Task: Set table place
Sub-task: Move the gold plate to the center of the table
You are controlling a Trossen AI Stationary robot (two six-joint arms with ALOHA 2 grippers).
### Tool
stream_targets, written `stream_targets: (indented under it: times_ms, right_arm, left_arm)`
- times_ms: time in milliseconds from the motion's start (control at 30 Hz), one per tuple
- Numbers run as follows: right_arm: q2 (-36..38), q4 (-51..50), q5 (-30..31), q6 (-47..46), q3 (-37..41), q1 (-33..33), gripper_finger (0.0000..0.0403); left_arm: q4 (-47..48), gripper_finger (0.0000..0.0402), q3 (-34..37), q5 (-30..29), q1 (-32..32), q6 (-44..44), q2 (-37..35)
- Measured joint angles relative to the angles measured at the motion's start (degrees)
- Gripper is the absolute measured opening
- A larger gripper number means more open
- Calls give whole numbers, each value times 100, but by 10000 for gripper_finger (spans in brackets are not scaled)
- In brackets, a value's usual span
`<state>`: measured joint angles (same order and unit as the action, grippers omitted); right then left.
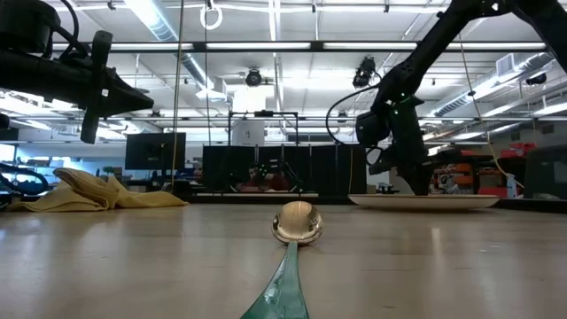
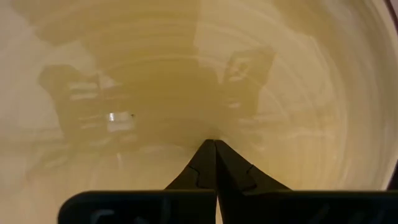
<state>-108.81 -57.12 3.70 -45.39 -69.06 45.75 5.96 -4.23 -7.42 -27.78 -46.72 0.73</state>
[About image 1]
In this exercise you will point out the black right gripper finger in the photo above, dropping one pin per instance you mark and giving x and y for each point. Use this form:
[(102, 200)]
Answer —
[(425, 181), (413, 181)]

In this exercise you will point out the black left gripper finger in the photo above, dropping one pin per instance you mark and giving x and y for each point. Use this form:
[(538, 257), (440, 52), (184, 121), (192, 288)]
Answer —
[(128, 93), (128, 105)]

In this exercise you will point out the yellow round plate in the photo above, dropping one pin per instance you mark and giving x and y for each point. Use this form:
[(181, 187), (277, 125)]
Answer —
[(452, 202)]

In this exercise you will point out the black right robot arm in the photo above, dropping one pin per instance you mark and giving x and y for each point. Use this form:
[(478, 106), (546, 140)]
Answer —
[(425, 49)]

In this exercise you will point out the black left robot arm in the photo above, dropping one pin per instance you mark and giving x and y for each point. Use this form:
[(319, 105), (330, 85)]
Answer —
[(26, 75)]

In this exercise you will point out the black monitor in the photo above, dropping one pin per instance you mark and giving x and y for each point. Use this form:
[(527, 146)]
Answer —
[(155, 150)]

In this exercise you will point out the black overhead light bar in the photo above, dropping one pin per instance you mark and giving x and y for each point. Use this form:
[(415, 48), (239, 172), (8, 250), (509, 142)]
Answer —
[(199, 46)]

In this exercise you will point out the white spray bottle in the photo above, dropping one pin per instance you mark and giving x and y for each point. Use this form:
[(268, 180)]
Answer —
[(511, 188)]

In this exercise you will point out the yellow cloth napkin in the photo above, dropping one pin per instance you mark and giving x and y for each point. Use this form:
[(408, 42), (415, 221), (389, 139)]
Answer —
[(88, 190)]

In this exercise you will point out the black partition screen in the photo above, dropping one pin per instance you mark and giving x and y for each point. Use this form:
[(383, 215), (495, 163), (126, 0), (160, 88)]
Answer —
[(319, 168)]

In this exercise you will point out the red storage bin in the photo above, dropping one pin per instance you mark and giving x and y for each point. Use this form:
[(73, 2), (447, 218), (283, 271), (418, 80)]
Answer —
[(518, 150)]

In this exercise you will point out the round black ceiling fixture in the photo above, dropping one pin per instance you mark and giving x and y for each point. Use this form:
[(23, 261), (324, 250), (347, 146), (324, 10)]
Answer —
[(253, 78)]

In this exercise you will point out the person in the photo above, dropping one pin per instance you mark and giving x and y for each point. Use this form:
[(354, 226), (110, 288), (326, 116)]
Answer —
[(277, 182)]

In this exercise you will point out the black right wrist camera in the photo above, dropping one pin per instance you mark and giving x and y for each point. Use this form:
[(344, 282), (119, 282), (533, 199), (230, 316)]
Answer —
[(371, 128)]

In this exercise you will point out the black camera on mount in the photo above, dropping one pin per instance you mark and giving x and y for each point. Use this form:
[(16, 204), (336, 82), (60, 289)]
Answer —
[(364, 73)]

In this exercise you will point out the black aluminium table frame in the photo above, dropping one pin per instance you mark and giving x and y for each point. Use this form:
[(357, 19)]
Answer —
[(266, 199)]

